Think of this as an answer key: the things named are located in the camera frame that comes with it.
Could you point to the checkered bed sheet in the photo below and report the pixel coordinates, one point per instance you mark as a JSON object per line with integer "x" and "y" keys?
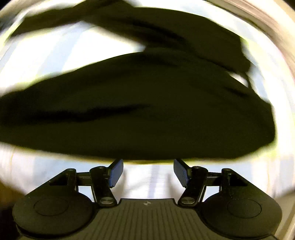
{"x": 32, "y": 56}

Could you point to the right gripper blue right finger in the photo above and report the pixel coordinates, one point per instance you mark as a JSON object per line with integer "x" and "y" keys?
{"x": 182, "y": 171}

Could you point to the black trousers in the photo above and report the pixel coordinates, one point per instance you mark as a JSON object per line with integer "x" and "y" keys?
{"x": 175, "y": 99}

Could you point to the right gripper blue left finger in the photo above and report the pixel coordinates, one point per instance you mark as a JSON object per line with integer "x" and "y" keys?
{"x": 115, "y": 170}

